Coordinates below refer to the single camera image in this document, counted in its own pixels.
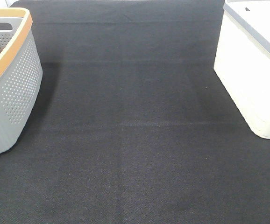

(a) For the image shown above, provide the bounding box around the grey perforated laundry basket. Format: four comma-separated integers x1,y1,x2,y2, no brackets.
0,7,43,154

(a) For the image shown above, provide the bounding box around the black table mat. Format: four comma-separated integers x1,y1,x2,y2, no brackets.
0,0,270,224

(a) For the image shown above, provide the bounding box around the white storage box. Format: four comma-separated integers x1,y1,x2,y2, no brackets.
213,0,270,139

